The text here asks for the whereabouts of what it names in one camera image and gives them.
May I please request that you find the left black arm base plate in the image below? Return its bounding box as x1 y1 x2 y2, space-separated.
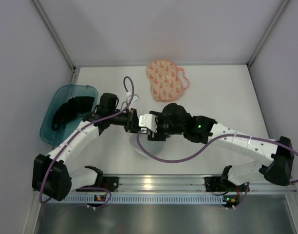
76 176 119 192

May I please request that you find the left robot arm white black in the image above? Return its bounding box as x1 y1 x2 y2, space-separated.
32 93 140 201

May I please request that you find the aluminium mounting rail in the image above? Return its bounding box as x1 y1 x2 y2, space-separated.
115 175 297 195

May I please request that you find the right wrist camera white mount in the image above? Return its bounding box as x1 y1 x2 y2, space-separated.
138 114 157 133

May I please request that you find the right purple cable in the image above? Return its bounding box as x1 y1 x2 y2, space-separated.
136 129 298 208

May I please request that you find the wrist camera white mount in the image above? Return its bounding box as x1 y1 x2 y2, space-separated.
138 114 157 133
126 92 140 104

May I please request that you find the black bra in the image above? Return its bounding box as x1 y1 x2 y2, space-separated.
52 96 94 131

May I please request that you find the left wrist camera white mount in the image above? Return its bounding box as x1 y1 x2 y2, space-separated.
126 92 140 104

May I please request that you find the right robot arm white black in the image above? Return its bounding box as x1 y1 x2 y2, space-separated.
139 103 294 186

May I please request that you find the teal plastic bin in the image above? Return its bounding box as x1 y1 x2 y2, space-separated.
40 84 98 147

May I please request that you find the white slotted cable duct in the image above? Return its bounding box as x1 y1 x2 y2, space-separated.
60 193 238 205

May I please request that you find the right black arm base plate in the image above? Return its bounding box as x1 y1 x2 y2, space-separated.
204 176 248 193

